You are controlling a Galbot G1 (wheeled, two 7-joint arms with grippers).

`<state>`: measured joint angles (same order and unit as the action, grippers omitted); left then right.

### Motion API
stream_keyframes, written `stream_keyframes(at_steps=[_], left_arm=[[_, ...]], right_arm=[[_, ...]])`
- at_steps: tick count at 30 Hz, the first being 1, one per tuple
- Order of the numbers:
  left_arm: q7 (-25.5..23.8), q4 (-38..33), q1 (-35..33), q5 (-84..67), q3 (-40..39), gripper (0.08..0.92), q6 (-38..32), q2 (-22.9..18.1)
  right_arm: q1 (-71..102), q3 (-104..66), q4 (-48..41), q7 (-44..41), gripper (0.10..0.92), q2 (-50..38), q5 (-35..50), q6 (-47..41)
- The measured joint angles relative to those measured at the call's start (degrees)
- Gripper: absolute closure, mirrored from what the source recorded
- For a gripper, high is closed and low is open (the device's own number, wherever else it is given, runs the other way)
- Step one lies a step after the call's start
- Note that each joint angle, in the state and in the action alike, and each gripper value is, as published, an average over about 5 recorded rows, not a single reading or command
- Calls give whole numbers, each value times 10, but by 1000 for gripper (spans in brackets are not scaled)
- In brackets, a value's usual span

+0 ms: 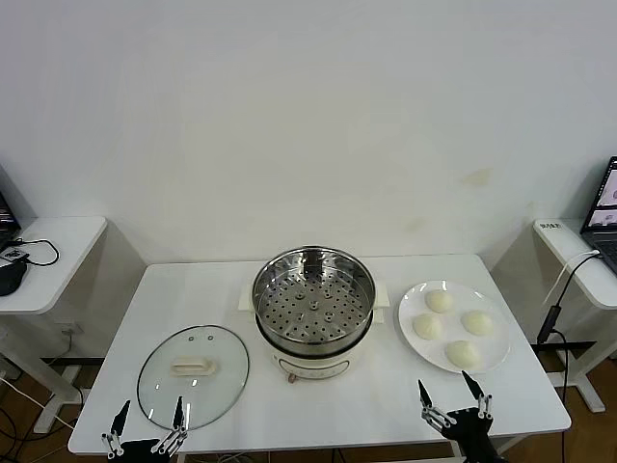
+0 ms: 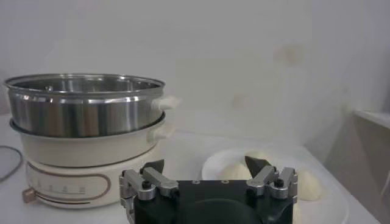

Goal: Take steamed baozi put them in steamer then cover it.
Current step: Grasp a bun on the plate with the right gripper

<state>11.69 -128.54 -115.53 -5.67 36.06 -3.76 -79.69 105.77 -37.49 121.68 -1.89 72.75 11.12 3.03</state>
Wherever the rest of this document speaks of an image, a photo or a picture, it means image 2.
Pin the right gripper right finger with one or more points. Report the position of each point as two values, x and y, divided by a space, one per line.
263 178

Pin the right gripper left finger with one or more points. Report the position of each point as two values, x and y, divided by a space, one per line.
158 179

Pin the white steamed baozi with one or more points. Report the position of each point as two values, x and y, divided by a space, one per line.
234 172
309 186

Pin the stainless steel steamer basket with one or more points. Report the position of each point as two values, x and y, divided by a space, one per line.
82 115

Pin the white round plate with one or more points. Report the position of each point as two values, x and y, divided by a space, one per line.
213 164

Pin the cream electric cooker pot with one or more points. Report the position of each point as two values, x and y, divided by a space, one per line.
85 149

